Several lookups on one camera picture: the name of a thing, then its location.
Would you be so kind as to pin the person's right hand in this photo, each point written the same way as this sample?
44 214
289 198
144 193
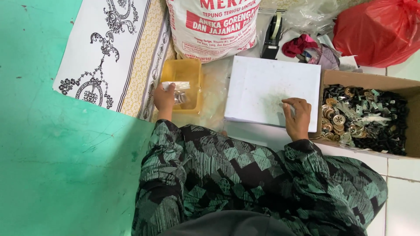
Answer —
297 116

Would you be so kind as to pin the person's left hand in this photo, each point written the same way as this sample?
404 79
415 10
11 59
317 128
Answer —
163 98

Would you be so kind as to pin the person's left fingers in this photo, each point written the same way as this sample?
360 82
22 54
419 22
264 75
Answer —
169 89

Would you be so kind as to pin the small clear bag of metal parts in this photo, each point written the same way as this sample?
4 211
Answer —
179 92

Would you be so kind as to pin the yellow plastic container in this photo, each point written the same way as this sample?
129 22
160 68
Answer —
185 83

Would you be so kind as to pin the patterned white batik cloth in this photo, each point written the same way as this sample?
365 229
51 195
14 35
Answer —
114 55

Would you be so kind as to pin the white printed flour sack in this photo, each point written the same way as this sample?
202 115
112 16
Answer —
213 28

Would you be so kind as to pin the white paper-covered box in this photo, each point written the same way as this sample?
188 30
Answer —
267 90

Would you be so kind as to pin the black tape dispenser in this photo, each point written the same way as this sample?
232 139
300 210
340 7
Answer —
271 36

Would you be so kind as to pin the person's green patterned garment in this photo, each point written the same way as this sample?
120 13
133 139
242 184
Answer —
249 186

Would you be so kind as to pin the heap of fabric scraps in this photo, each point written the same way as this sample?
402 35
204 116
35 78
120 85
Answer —
316 52

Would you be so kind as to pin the clear plastic bag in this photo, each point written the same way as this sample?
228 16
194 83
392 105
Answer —
310 16

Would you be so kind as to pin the heap of metal and black parts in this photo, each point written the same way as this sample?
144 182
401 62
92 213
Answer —
364 118

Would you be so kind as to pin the cardboard box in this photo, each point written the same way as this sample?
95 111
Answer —
367 80

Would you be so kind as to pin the red plastic bag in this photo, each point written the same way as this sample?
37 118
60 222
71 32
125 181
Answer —
379 32

